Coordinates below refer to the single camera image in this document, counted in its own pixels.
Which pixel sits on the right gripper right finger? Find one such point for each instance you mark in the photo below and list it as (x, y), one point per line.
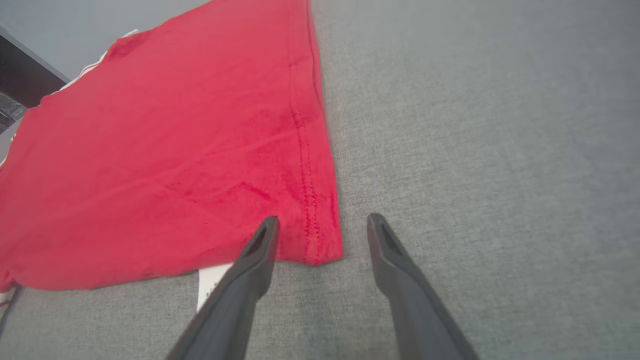
(415, 310)

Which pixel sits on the red and white shorts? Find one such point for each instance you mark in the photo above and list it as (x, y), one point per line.
(175, 150)

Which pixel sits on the cream perforated laundry basket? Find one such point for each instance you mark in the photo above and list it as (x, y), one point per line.
(10, 112)

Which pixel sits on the dark cabinet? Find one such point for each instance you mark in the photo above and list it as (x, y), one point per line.
(25, 75)

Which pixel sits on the grey fabric sofa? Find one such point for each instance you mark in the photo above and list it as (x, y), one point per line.
(500, 175)

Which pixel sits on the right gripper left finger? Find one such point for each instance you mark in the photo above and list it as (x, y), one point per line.
(235, 305)

